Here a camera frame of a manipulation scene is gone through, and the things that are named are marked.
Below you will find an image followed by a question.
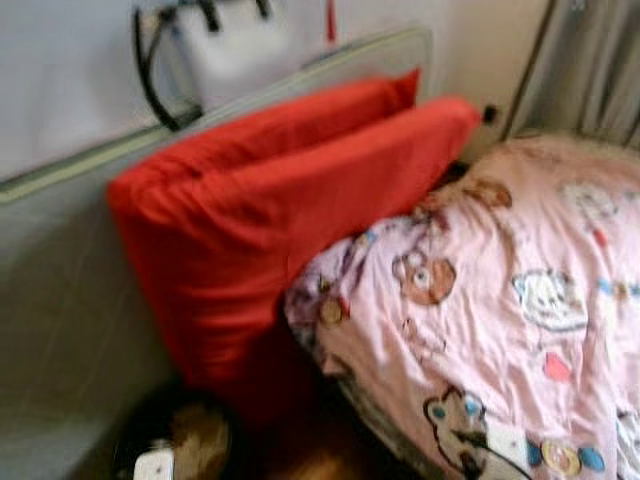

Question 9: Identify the pink cartoon bear blanket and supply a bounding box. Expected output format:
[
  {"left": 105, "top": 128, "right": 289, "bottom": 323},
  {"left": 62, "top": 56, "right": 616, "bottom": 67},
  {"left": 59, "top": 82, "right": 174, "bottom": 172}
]
[{"left": 283, "top": 135, "right": 640, "bottom": 480}]

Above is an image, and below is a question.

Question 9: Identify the grey pleated curtain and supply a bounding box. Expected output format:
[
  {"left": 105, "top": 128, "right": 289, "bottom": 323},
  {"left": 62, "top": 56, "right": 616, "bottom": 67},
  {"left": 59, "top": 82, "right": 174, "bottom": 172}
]
[{"left": 500, "top": 0, "right": 640, "bottom": 151}]

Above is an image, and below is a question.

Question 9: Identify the red cushion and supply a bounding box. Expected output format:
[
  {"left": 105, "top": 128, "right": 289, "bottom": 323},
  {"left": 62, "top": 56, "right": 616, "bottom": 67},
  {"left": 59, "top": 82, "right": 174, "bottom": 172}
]
[
  {"left": 107, "top": 68, "right": 421, "bottom": 201},
  {"left": 108, "top": 95, "right": 481, "bottom": 426}
]

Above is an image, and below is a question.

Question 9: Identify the red hanging tassel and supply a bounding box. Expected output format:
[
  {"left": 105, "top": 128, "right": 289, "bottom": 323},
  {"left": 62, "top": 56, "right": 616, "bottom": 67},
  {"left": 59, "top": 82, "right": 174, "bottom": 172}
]
[{"left": 324, "top": 0, "right": 338, "bottom": 46}]

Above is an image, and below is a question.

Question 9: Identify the black round waste bin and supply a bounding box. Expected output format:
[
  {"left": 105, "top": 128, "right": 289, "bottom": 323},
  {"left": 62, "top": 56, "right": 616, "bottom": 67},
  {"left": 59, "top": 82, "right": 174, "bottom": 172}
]
[{"left": 110, "top": 385, "right": 246, "bottom": 480}]

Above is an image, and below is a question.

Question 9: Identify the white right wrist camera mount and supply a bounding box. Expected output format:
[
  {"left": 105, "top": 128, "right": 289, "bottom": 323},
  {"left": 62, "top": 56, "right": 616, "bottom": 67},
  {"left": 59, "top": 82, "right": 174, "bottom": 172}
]
[{"left": 487, "top": 420, "right": 528, "bottom": 466}]

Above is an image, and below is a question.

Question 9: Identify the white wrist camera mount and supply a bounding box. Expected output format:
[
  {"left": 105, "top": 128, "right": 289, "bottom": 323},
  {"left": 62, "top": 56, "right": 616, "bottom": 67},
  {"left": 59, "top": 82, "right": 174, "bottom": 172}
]
[
  {"left": 487, "top": 420, "right": 528, "bottom": 466},
  {"left": 133, "top": 448, "right": 176, "bottom": 480}
]

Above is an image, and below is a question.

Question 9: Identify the white bag with black straps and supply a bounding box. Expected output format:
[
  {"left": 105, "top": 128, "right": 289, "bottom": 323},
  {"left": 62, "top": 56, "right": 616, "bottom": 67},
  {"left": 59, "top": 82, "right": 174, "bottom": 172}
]
[{"left": 133, "top": 0, "right": 331, "bottom": 131}]

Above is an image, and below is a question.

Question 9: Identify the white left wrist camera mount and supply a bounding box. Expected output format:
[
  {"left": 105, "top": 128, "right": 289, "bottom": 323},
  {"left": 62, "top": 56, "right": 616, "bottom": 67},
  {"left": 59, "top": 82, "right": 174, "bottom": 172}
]
[{"left": 133, "top": 448, "right": 176, "bottom": 480}]

